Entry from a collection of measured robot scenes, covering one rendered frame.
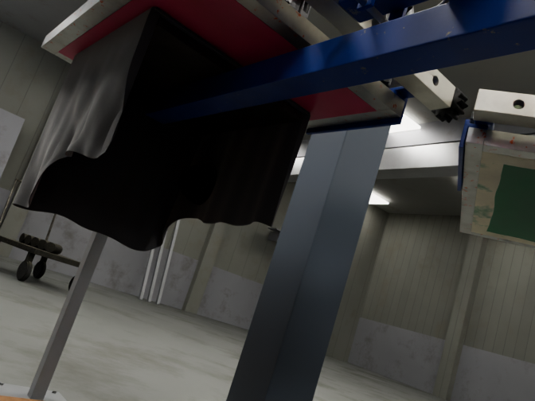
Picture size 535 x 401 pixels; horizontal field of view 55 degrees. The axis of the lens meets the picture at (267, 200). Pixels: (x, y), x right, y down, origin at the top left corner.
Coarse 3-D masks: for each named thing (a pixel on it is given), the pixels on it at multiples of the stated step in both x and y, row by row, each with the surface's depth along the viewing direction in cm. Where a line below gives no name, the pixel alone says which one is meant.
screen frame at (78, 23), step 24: (96, 0) 106; (120, 0) 101; (240, 0) 88; (264, 0) 87; (72, 24) 118; (96, 24) 114; (288, 24) 91; (312, 24) 94; (48, 48) 138; (360, 96) 108; (384, 96) 107; (312, 120) 128; (336, 120) 123; (360, 120) 119
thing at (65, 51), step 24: (144, 0) 98; (168, 0) 95; (192, 0) 92; (216, 0) 90; (120, 24) 111; (192, 24) 101; (216, 24) 98; (240, 24) 95; (264, 24) 92; (72, 48) 132; (240, 48) 104; (264, 48) 101; (288, 48) 98
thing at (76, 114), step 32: (128, 32) 104; (96, 64) 114; (128, 64) 96; (64, 96) 126; (96, 96) 103; (128, 96) 96; (64, 128) 118; (96, 128) 99; (32, 160) 128; (32, 192) 119
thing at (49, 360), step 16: (96, 240) 165; (96, 256) 165; (80, 272) 162; (80, 288) 162; (64, 304) 162; (80, 304) 163; (64, 320) 160; (64, 336) 160; (48, 352) 157; (48, 368) 157; (0, 384) 158; (32, 384) 157; (48, 384) 157; (48, 400) 158; (64, 400) 164
